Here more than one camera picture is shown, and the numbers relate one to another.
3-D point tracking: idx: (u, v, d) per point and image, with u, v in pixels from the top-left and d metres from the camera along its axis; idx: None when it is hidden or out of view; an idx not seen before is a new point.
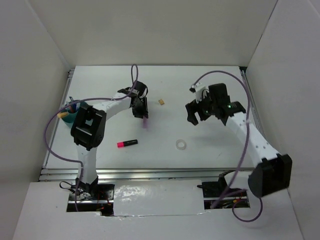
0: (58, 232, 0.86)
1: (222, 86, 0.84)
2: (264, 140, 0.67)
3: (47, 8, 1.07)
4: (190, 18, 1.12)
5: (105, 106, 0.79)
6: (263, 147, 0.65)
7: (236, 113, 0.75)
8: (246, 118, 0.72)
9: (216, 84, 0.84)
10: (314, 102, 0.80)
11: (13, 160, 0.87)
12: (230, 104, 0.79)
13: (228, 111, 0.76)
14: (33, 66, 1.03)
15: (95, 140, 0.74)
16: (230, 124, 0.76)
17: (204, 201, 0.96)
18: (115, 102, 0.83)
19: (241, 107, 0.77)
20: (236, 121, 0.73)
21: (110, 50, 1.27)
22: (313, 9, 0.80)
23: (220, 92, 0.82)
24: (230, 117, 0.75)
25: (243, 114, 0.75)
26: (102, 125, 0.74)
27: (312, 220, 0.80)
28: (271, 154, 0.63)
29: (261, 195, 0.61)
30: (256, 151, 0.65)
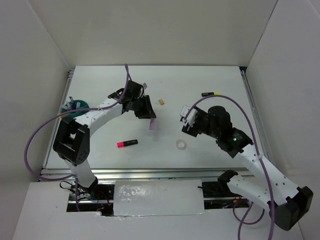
0: (58, 232, 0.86)
1: (224, 115, 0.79)
2: (280, 174, 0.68)
3: (47, 7, 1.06)
4: (190, 17, 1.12)
5: (90, 118, 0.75)
6: (283, 184, 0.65)
7: (243, 146, 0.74)
8: (258, 153, 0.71)
9: (218, 113, 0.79)
10: (314, 103, 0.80)
11: (13, 160, 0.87)
12: (235, 135, 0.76)
13: (236, 147, 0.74)
14: (32, 66, 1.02)
15: (79, 157, 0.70)
16: (240, 158, 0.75)
17: (204, 201, 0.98)
18: (101, 112, 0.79)
19: (246, 138, 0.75)
20: (248, 157, 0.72)
21: (110, 49, 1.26)
22: (313, 10, 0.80)
23: (225, 124, 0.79)
24: (240, 153, 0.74)
25: (250, 145, 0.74)
26: (87, 142, 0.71)
27: (312, 220, 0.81)
28: (293, 191, 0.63)
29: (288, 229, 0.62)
30: (277, 189, 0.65)
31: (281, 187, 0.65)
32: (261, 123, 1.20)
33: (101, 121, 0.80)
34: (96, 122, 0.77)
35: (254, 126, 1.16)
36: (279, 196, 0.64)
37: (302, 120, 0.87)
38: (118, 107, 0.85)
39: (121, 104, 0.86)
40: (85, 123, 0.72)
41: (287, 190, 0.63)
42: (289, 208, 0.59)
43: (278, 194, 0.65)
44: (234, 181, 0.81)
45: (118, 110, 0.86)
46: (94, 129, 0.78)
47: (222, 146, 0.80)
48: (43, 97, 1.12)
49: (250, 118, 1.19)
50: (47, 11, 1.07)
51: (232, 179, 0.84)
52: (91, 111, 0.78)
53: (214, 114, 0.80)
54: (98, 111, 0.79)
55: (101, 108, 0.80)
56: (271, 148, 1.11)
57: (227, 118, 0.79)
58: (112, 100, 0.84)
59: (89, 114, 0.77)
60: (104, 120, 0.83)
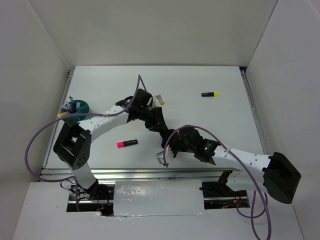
0: (58, 233, 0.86)
1: (192, 130, 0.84)
2: (251, 154, 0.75)
3: (47, 8, 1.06)
4: (190, 17, 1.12)
5: (94, 124, 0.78)
6: (255, 161, 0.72)
7: (214, 149, 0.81)
8: (225, 147, 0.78)
9: (186, 132, 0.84)
10: (314, 103, 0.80)
11: (14, 160, 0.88)
12: (207, 145, 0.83)
13: (210, 153, 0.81)
14: (33, 66, 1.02)
15: (78, 162, 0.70)
16: (218, 161, 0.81)
17: (204, 201, 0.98)
18: (106, 118, 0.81)
19: (215, 143, 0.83)
20: (220, 156, 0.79)
21: (109, 50, 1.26)
22: (313, 9, 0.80)
23: (196, 139, 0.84)
24: (214, 156, 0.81)
25: (220, 146, 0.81)
26: (87, 147, 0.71)
27: (312, 220, 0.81)
28: (266, 162, 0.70)
29: (290, 199, 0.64)
30: (253, 167, 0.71)
31: (257, 164, 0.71)
32: (262, 123, 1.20)
33: (104, 127, 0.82)
34: (99, 129, 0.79)
35: (254, 126, 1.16)
36: (259, 172, 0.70)
37: (302, 120, 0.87)
38: (124, 114, 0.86)
39: (127, 113, 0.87)
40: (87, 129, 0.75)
41: (262, 164, 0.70)
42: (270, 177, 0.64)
43: (257, 171, 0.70)
44: (231, 180, 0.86)
45: (123, 118, 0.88)
46: (96, 134, 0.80)
47: (201, 158, 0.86)
48: (44, 97, 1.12)
49: (250, 118, 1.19)
50: (47, 11, 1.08)
51: (228, 178, 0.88)
52: (96, 117, 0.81)
53: (185, 135, 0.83)
54: (103, 117, 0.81)
55: (107, 115, 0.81)
56: (271, 148, 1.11)
57: (195, 133, 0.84)
58: (119, 108, 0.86)
59: (94, 119, 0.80)
60: (109, 126, 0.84)
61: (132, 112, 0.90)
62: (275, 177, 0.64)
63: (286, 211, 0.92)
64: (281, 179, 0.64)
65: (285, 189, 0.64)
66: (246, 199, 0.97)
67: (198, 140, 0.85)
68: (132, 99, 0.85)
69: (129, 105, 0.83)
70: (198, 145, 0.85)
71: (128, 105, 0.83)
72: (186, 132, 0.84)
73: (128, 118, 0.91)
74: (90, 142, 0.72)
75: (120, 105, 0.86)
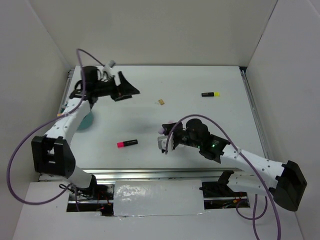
0: (58, 233, 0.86)
1: (201, 126, 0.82)
2: (263, 159, 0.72)
3: (47, 8, 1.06)
4: (190, 17, 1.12)
5: (61, 128, 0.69)
6: (268, 167, 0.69)
7: (222, 148, 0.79)
8: (237, 148, 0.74)
9: (195, 127, 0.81)
10: (314, 103, 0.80)
11: (14, 160, 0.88)
12: (214, 142, 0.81)
13: (218, 152, 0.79)
14: (33, 66, 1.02)
15: (68, 169, 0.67)
16: (224, 161, 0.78)
17: (204, 201, 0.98)
18: (69, 117, 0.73)
19: (223, 141, 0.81)
20: (230, 156, 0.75)
21: (109, 49, 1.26)
22: (313, 9, 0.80)
23: (205, 135, 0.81)
24: (221, 155, 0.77)
25: (229, 145, 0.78)
26: (69, 152, 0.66)
27: (312, 220, 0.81)
28: (279, 169, 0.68)
29: (296, 208, 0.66)
30: (265, 173, 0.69)
31: (270, 171, 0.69)
32: (262, 123, 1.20)
33: (74, 127, 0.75)
34: (69, 130, 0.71)
35: (254, 126, 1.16)
36: (271, 180, 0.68)
37: (301, 120, 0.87)
38: (86, 103, 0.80)
39: (86, 100, 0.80)
40: (58, 136, 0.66)
41: (276, 171, 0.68)
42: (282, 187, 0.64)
43: (269, 178, 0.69)
44: (233, 181, 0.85)
45: (86, 107, 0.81)
46: (70, 137, 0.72)
47: (206, 155, 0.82)
48: (43, 97, 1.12)
49: (250, 118, 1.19)
50: (47, 11, 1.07)
51: (230, 179, 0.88)
52: (60, 121, 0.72)
53: (193, 130, 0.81)
54: (66, 117, 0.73)
55: (68, 113, 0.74)
56: (271, 148, 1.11)
57: (205, 129, 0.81)
58: (77, 100, 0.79)
59: (58, 123, 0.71)
60: (77, 124, 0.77)
61: (91, 94, 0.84)
62: (288, 188, 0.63)
63: (285, 211, 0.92)
64: (292, 191, 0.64)
65: (293, 198, 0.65)
66: (246, 199, 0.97)
67: (206, 136, 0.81)
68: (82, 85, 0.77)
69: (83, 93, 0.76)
70: (205, 140, 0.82)
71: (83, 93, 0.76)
72: (194, 127, 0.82)
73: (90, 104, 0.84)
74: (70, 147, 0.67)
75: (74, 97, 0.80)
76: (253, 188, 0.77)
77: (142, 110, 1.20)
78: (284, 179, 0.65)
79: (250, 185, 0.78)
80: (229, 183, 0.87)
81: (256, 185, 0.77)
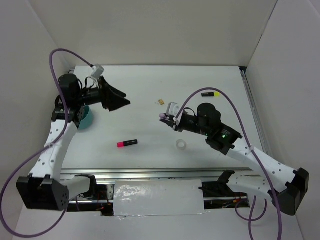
0: (58, 233, 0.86)
1: (214, 113, 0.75)
2: (275, 162, 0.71)
3: (47, 8, 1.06)
4: (190, 17, 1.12)
5: (47, 163, 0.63)
6: (279, 171, 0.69)
7: (233, 141, 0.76)
8: (249, 145, 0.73)
9: (208, 113, 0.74)
10: (314, 103, 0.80)
11: (15, 160, 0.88)
12: (224, 133, 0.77)
13: (228, 143, 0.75)
14: (33, 66, 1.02)
15: (62, 203, 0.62)
16: (233, 154, 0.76)
17: (204, 201, 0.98)
18: (54, 147, 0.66)
19: (235, 133, 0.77)
20: (240, 151, 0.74)
21: (109, 49, 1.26)
22: (313, 10, 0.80)
23: (216, 123, 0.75)
24: (232, 149, 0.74)
25: (240, 139, 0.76)
26: (59, 187, 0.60)
27: (312, 221, 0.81)
28: (290, 175, 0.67)
29: (293, 213, 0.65)
30: (275, 176, 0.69)
31: (280, 174, 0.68)
32: (262, 124, 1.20)
33: (61, 156, 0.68)
34: (57, 164, 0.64)
35: (254, 126, 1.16)
36: (280, 183, 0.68)
37: (301, 120, 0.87)
38: (71, 125, 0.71)
39: (71, 122, 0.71)
40: (45, 175, 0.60)
41: (286, 176, 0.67)
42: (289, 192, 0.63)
43: (277, 181, 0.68)
44: (233, 181, 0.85)
45: (74, 128, 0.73)
46: (59, 169, 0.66)
47: (212, 144, 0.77)
48: (43, 97, 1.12)
49: (250, 118, 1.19)
50: (47, 11, 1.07)
51: (230, 179, 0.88)
52: (45, 154, 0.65)
53: (205, 115, 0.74)
54: (50, 149, 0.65)
55: (53, 143, 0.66)
56: (271, 148, 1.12)
57: (217, 117, 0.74)
58: (61, 123, 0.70)
59: (43, 157, 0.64)
60: (64, 151, 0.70)
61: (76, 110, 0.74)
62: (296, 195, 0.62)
63: None
64: (298, 198, 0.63)
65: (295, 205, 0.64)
66: (246, 199, 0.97)
67: (217, 124, 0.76)
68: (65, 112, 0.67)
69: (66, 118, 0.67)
70: (214, 129, 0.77)
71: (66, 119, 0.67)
72: (207, 112, 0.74)
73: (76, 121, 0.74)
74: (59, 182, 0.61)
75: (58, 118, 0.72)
76: (253, 189, 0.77)
77: (143, 110, 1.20)
78: (294, 187, 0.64)
79: (249, 186, 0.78)
80: (229, 183, 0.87)
81: (256, 185, 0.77)
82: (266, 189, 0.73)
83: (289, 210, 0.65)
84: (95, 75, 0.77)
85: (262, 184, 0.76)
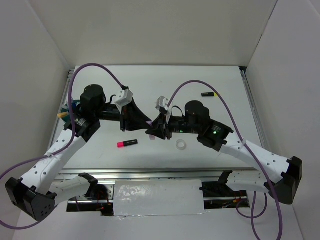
0: (58, 232, 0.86)
1: (203, 110, 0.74)
2: (268, 153, 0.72)
3: (47, 8, 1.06)
4: (190, 18, 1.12)
5: (40, 173, 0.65)
6: (273, 162, 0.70)
7: (225, 137, 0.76)
8: (241, 139, 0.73)
9: (197, 111, 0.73)
10: (313, 103, 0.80)
11: (14, 160, 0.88)
12: (215, 129, 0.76)
13: (220, 140, 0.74)
14: (33, 66, 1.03)
15: (41, 213, 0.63)
16: (225, 150, 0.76)
17: (204, 201, 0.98)
18: (52, 159, 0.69)
19: (225, 127, 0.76)
20: (233, 146, 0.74)
21: (109, 49, 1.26)
22: (313, 10, 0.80)
23: (205, 120, 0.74)
24: (225, 145, 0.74)
25: (231, 134, 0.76)
26: (42, 200, 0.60)
27: (312, 220, 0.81)
28: (284, 164, 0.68)
29: (291, 202, 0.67)
30: (270, 168, 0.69)
31: (275, 166, 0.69)
32: (262, 123, 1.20)
33: (57, 169, 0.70)
34: (48, 176, 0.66)
35: (254, 125, 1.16)
36: (275, 175, 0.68)
37: (301, 120, 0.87)
38: (78, 139, 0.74)
39: (79, 136, 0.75)
40: (32, 186, 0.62)
41: (281, 166, 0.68)
42: (285, 183, 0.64)
43: (273, 173, 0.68)
44: (231, 180, 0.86)
45: (79, 144, 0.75)
46: (49, 183, 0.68)
47: (204, 142, 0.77)
48: (43, 97, 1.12)
49: (250, 117, 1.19)
50: (47, 12, 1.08)
51: (229, 178, 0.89)
52: (42, 162, 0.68)
53: (193, 114, 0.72)
54: (49, 159, 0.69)
55: (52, 154, 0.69)
56: (271, 148, 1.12)
57: (206, 115, 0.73)
58: (68, 136, 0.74)
59: (39, 166, 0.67)
60: (62, 165, 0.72)
61: (91, 124, 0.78)
62: (292, 185, 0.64)
63: (285, 211, 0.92)
64: (294, 187, 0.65)
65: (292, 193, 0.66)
66: (246, 199, 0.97)
67: (206, 121, 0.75)
68: (71, 113, 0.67)
69: (72, 135, 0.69)
70: (204, 126, 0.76)
71: (73, 130, 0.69)
72: (195, 110, 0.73)
73: (86, 135, 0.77)
74: (44, 195, 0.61)
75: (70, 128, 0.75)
76: (251, 185, 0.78)
77: (142, 110, 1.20)
78: (289, 176, 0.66)
79: (247, 182, 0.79)
80: (228, 183, 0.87)
81: (253, 181, 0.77)
82: (262, 183, 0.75)
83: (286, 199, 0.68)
84: (120, 102, 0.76)
85: (258, 178, 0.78)
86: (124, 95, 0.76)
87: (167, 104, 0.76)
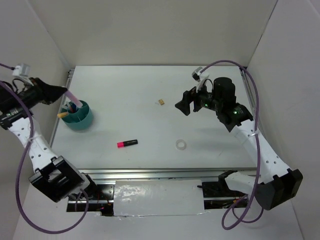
0: (58, 232, 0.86)
1: (229, 85, 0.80)
2: (274, 153, 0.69)
3: (47, 8, 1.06)
4: (190, 18, 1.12)
5: (42, 152, 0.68)
6: (273, 162, 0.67)
7: (241, 120, 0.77)
8: (255, 129, 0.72)
9: (222, 83, 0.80)
10: (314, 102, 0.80)
11: (13, 160, 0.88)
12: (237, 109, 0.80)
13: (235, 120, 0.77)
14: (33, 66, 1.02)
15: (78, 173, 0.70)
16: (236, 132, 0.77)
17: (204, 201, 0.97)
18: (35, 139, 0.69)
19: (248, 113, 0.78)
20: (244, 131, 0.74)
21: (109, 50, 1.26)
22: (314, 10, 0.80)
23: (228, 94, 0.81)
24: (237, 126, 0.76)
25: (249, 121, 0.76)
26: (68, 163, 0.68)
27: (312, 220, 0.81)
28: (282, 171, 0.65)
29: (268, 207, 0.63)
30: (267, 166, 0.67)
31: (272, 166, 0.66)
32: (262, 124, 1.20)
33: (46, 141, 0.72)
34: (49, 148, 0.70)
35: None
36: (268, 175, 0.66)
37: (302, 120, 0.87)
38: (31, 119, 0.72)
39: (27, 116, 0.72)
40: (53, 157, 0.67)
41: (277, 169, 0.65)
42: (273, 183, 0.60)
43: (267, 171, 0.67)
44: (231, 175, 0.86)
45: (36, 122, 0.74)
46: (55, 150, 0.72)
47: (222, 118, 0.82)
48: None
49: None
50: (47, 12, 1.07)
51: (230, 174, 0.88)
52: (32, 148, 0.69)
53: (219, 84, 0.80)
54: (33, 142, 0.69)
55: (30, 137, 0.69)
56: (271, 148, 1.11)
57: (231, 90, 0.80)
58: (25, 121, 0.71)
59: (34, 152, 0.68)
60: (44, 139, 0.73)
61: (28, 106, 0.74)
62: (279, 189, 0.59)
63: (285, 211, 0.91)
64: (279, 194, 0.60)
65: (275, 200, 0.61)
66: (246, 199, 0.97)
67: (229, 97, 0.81)
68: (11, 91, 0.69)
69: (27, 112, 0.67)
70: (227, 103, 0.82)
71: (24, 106, 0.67)
72: (222, 82, 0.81)
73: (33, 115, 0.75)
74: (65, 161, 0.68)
75: (19, 117, 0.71)
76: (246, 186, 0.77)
77: (142, 110, 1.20)
78: (280, 181, 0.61)
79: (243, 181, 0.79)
80: (227, 178, 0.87)
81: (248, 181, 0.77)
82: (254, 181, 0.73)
83: (266, 201, 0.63)
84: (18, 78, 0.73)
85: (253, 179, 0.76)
86: (20, 69, 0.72)
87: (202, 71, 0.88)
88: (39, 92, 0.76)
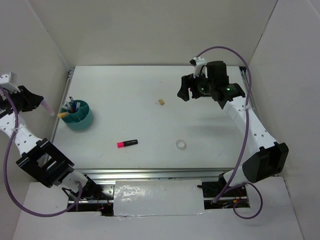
0: (58, 232, 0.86)
1: (221, 65, 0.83)
2: (262, 127, 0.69)
3: (47, 8, 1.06)
4: (190, 18, 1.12)
5: (28, 138, 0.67)
6: (261, 135, 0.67)
7: (234, 97, 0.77)
8: (246, 104, 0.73)
9: (214, 63, 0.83)
10: (314, 102, 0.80)
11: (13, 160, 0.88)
12: (229, 86, 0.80)
13: (228, 95, 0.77)
14: (33, 66, 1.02)
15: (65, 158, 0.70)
16: (228, 108, 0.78)
17: (204, 201, 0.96)
18: (20, 128, 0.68)
19: (240, 90, 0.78)
20: (235, 107, 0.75)
21: (109, 49, 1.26)
22: (314, 11, 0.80)
23: (220, 73, 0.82)
24: (229, 102, 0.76)
25: (242, 98, 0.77)
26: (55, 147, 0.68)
27: (312, 220, 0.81)
28: (269, 144, 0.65)
29: (254, 179, 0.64)
30: (254, 138, 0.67)
31: (259, 138, 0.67)
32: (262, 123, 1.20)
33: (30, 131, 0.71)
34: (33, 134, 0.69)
35: None
36: (256, 146, 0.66)
37: (301, 119, 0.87)
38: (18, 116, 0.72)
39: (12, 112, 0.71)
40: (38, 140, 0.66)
41: (264, 141, 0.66)
42: (259, 154, 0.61)
43: (254, 143, 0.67)
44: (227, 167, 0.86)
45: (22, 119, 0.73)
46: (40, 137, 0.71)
47: (215, 96, 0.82)
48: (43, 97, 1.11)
49: None
50: (46, 12, 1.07)
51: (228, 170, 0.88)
52: (17, 137, 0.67)
53: (210, 64, 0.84)
54: (17, 132, 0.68)
55: (15, 128, 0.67)
56: None
57: (222, 69, 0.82)
58: (10, 116, 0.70)
59: (19, 140, 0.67)
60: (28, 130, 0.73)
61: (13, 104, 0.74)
62: (263, 159, 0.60)
63: (285, 211, 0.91)
64: (265, 165, 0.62)
65: (260, 171, 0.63)
66: (246, 199, 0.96)
67: (221, 75, 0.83)
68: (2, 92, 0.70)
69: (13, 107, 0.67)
70: (220, 83, 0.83)
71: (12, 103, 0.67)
72: (213, 63, 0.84)
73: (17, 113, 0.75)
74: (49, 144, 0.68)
75: (4, 114, 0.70)
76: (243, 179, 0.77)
77: (142, 110, 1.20)
78: (265, 151, 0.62)
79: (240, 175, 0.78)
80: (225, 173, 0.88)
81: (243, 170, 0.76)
82: None
83: (252, 173, 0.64)
84: (4, 86, 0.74)
85: None
86: (9, 77, 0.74)
87: (198, 57, 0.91)
88: (23, 98, 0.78)
